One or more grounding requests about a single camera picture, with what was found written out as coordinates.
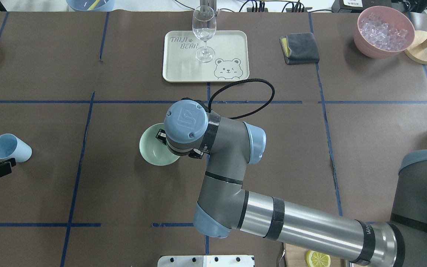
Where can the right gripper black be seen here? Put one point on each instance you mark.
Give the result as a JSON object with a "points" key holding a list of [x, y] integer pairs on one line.
{"points": [[160, 136]]}

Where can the light blue plastic cup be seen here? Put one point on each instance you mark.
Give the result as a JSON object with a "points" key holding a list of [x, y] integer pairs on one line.
{"points": [[13, 147]]}

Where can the green bowl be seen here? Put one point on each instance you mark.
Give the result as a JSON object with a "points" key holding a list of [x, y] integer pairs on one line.
{"points": [[154, 151]]}

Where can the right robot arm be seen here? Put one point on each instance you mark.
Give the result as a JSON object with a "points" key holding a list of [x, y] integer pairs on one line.
{"points": [[224, 204]]}

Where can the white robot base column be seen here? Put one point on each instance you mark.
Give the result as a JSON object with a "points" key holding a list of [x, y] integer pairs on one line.
{"points": [[207, 261]]}

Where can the blue bowl with fork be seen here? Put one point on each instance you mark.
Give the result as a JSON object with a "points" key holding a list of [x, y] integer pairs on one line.
{"points": [[91, 5]]}

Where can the pink bowl of ice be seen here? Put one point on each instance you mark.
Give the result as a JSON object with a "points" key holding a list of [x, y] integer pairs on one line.
{"points": [[382, 32]]}

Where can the clear wine glass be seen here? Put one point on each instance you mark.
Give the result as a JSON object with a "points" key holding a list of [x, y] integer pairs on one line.
{"points": [[204, 28]]}

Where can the grey folded cloth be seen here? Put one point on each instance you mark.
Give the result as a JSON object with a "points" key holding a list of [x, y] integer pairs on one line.
{"points": [[299, 48]]}

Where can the lemon half slice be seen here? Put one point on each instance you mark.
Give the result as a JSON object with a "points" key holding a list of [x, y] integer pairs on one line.
{"points": [[317, 259]]}

